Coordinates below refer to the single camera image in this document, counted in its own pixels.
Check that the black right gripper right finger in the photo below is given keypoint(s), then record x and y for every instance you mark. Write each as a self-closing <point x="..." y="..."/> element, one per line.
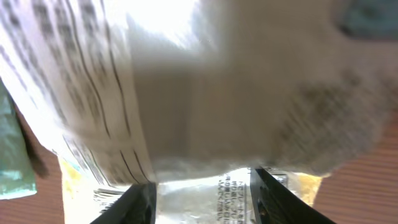
<point x="274" y="203"/>

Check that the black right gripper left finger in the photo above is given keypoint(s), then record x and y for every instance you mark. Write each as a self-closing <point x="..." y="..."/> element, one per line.
<point x="136" y="206"/>

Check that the teal snack packet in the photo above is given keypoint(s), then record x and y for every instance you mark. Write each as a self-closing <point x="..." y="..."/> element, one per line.
<point x="17" y="174"/>

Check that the white blue snack bag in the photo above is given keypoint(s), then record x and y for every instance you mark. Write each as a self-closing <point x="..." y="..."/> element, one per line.
<point x="184" y="97"/>

